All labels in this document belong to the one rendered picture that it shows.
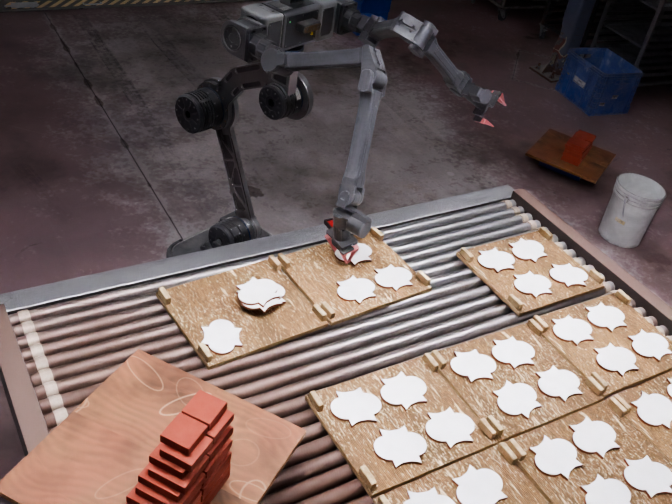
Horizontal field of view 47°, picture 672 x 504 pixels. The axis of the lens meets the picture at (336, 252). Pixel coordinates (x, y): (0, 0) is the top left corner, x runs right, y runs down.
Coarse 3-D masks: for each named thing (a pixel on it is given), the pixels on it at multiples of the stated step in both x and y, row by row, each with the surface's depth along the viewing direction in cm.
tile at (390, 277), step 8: (376, 272) 258; (384, 272) 258; (392, 272) 258; (400, 272) 259; (408, 272) 260; (376, 280) 254; (384, 280) 254; (392, 280) 255; (400, 280) 255; (408, 280) 256; (392, 288) 253
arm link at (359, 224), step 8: (344, 192) 244; (344, 200) 244; (344, 208) 244; (352, 208) 247; (352, 216) 245; (360, 216) 243; (352, 224) 244; (360, 224) 243; (368, 224) 244; (352, 232) 245; (360, 232) 243; (368, 232) 247
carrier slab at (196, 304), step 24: (264, 264) 253; (168, 288) 237; (192, 288) 238; (216, 288) 240; (288, 288) 245; (168, 312) 230; (192, 312) 230; (216, 312) 231; (240, 312) 233; (288, 312) 236; (312, 312) 238; (192, 336) 222; (240, 336) 225; (264, 336) 226; (288, 336) 228; (216, 360) 216
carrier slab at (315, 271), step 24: (360, 240) 272; (312, 264) 257; (336, 264) 259; (360, 264) 261; (384, 264) 263; (312, 288) 247; (336, 288) 249; (384, 288) 252; (408, 288) 254; (336, 312) 239; (360, 312) 241
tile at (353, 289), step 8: (352, 280) 252; (360, 280) 252; (368, 280) 253; (344, 288) 248; (352, 288) 248; (360, 288) 249; (368, 288) 250; (344, 296) 245; (352, 296) 245; (360, 296) 246; (368, 296) 246
